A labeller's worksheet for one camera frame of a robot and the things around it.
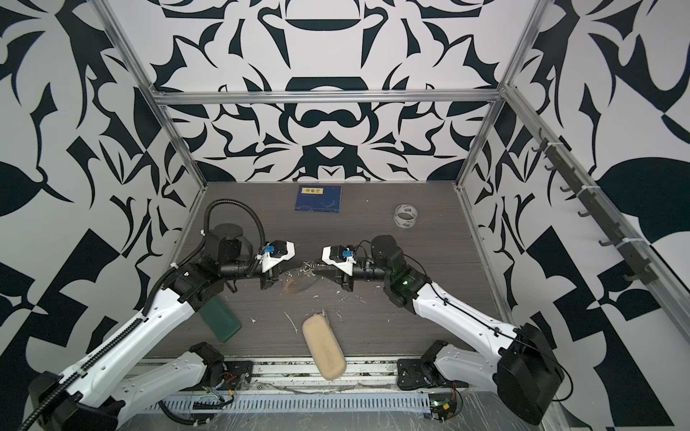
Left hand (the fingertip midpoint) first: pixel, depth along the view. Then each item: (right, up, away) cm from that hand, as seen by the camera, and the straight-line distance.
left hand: (300, 254), depth 69 cm
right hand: (+5, -2, -1) cm, 5 cm away
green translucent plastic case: (-27, -22, +14) cm, 37 cm away
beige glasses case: (+6, -27, +7) cm, 28 cm away
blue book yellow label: (-1, +16, +47) cm, 49 cm away
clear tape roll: (+35, +9, +39) cm, 54 cm away
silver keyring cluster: (+2, -3, +1) cm, 4 cm away
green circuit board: (+37, -40, +3) cm, 54 cm away
